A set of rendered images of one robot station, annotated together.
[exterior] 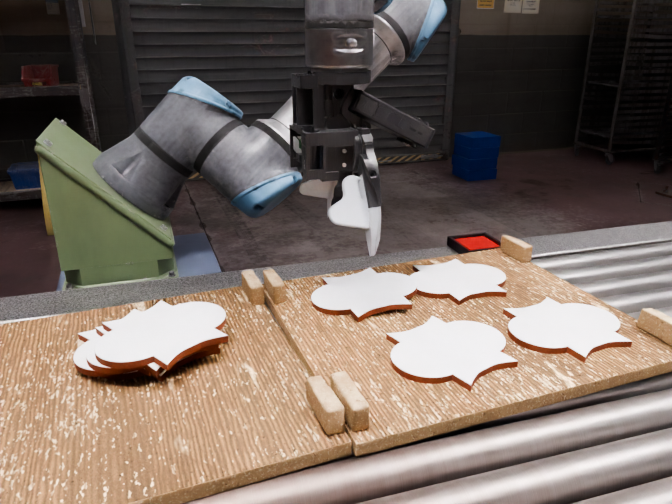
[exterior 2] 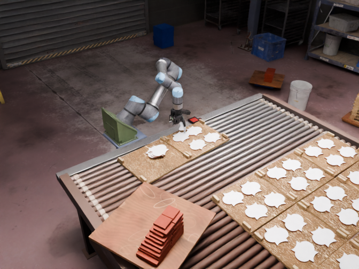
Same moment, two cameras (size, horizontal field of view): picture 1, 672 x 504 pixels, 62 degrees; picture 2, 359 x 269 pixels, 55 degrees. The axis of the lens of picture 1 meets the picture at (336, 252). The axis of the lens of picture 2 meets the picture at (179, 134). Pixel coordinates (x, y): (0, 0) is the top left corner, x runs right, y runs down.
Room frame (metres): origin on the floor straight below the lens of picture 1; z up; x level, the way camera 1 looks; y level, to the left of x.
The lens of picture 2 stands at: (-1.43, 0.74, 2.51)
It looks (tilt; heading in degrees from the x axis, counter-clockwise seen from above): 35 degrees down; 340
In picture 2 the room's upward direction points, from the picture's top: 1 degrees clockwise
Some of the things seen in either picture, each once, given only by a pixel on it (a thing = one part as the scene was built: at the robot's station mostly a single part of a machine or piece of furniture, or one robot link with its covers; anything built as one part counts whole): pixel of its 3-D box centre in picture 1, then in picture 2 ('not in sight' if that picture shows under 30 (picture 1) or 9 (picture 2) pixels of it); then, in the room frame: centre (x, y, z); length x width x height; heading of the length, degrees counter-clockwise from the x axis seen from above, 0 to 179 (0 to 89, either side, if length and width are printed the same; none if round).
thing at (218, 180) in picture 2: not in sight; (234, 172); (0.19, -0.27, 0.90); 1.95 x 0.05 x 0.05; 107
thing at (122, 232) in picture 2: not in sight; (154, 225); (-0.20, 0.43, 1.03); 0.50 x 0.50 x 0.02; 39
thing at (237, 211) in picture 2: not in sight; (252, 199); (-0.13, -0.24, 0.94); 0.41 x 0.35 x 0.04; 107
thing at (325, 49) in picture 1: (340, 51); (177, 105); (0.65, 0.00, 1.24); 0.08 x 0.08 x 0.05
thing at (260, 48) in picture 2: not in sight; (268, 46); (3.97, -3.02, 0.19); 0.50 x 0.41 x 0.37; 13
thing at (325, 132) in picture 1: (332, 125); (176, 115); (0.65, 0.00, 1.16); 0.09 x 0.08 x 0.12; 109
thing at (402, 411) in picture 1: (452, 319); (195, 139); (0.62, -0.15, 0.93); 0.41 x 0.35 x 0.02; 111
